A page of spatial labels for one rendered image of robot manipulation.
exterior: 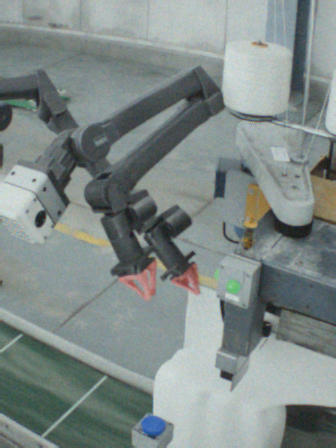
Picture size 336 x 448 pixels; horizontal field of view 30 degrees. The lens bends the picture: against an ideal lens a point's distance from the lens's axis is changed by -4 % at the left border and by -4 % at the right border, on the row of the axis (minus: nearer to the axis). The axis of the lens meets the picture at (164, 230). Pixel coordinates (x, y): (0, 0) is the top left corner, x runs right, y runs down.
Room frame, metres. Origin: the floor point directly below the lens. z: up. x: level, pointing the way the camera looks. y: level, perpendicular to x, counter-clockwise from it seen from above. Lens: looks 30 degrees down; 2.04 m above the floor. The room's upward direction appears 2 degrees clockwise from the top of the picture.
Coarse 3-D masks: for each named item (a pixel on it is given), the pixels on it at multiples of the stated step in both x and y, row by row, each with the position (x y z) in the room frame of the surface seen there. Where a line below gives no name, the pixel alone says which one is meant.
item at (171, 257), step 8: (168, 248) 1.39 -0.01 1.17; (176, 248) 1.40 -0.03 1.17; (160, 256) 1.39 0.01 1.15; (168, 256) 1.38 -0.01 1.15; (176, 256) 1.38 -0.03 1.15; (184, 256) 1.40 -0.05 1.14; (192, 256) 1.41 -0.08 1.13; (168, 264) 1.37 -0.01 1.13; (176, 264) 1.37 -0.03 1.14; (168, 272) 1.35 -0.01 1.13; (176, 272) 1.34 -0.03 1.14
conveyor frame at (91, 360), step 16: (0, 320) 2.05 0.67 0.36; (16, 320) 2.00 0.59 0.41; (32, 336) 1.96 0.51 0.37; (48, 336) 1.91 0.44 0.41; (64, 352) 1.88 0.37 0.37; (80, 352) 1.83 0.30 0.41; (96, 368) 1.80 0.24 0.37; (112, 368) 1.76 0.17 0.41; (128, 384) 1.72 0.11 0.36; (144, 384) 1.69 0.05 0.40; (0, 416) 1.45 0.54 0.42; (0, 432) 1.47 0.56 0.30; (16, 432) 1.43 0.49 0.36; (32, 432) 1.39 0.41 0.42
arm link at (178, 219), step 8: (176, 208) 1.48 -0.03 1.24; (160, 216) 1.45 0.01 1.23; (168, 216) 1.46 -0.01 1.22; (176, 216) 1.46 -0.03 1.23; (184, 216) 1.46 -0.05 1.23; (144, 224) 1.41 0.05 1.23; (152, 224) 1.43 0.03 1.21; (168, 224) 1.44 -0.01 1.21; (176, 224) 1.44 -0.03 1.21; (184, 224) 1.45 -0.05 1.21; (136, 232) 1.46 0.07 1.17; (176, 232) 1.43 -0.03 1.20
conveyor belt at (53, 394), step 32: (0, 352) 1.83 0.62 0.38; (32, 352) 1.85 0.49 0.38; (0, 384) 1.65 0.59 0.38; (32, 384) 1.66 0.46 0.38; (64, 384) 1.68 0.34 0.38; (96, 384) 1.69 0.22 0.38; (32, 416) 1.50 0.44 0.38; (64, 416) 1.51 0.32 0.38; (96, 416) 1.53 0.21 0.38; (128, 416) 1.54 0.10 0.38
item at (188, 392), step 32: (192, 288) 1.37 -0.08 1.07; (192, 320) 1.37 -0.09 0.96; (192, 352) 1.35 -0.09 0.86; (256, 352) 1.26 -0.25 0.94; (288, 352) 1.22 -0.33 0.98; (160, 384) 1.32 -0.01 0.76; (192, 384) 1.27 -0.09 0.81; (224, 384) 1.25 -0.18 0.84; (256, 384) 1.23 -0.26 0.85; (288, 384) 1.21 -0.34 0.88; (320, 384) 1.16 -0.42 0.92; (160, 416) 1.30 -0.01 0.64; (192, 416) 1.24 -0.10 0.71; (224, 416) 1.19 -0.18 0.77; (256, 416) 1.16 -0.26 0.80
